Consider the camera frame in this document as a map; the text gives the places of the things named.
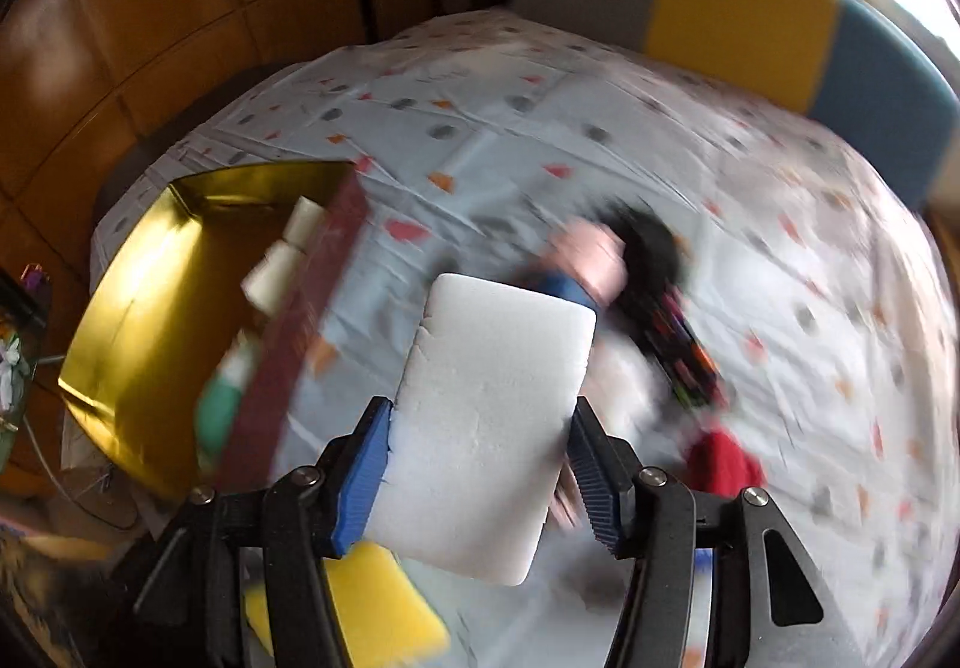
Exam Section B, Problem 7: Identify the red cloth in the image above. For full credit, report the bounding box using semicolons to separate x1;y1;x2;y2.
684;432;766;500

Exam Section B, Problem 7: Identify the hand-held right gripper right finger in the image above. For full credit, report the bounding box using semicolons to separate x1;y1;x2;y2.
566;396;856;668

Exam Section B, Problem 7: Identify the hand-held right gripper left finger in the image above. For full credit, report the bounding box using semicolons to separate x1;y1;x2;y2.
112;396;395;668

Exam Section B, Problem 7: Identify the black fluffy item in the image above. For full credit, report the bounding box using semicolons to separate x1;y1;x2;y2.
600;203;691;298

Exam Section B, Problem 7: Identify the yellow sponge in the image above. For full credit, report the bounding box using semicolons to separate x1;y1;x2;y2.
244;540;451;665

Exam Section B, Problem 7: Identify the green soft item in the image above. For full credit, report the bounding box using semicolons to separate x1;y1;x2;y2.
196;330;260;470

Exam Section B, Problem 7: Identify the wooden wardrobe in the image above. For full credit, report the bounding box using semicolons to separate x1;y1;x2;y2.
0;0;443;241

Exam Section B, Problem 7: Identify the white flower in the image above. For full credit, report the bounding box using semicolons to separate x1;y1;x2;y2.
0;334;31;399

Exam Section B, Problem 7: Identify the glass table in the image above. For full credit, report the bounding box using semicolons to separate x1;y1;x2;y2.
0;263;76;489

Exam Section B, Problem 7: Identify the gold box with maroon sides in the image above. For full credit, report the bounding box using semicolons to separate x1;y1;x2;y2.
58;161;372;500

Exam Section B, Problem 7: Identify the bed with printed sheet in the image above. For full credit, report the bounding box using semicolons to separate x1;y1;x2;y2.
90;8;950;668

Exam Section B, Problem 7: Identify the grey yellow blue headboard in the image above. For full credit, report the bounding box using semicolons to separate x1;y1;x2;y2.
510;0;960;211

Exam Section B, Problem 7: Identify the white foam block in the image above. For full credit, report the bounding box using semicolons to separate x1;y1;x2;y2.
352;272;599;586

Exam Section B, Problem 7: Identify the pink towel roll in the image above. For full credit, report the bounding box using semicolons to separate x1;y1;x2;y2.
525;218;629;309

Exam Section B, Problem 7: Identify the black patterned pouch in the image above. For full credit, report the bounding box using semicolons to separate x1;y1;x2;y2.
634;289;725;410

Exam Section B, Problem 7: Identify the white soft cloth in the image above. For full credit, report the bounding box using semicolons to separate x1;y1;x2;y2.
592;338;668;429

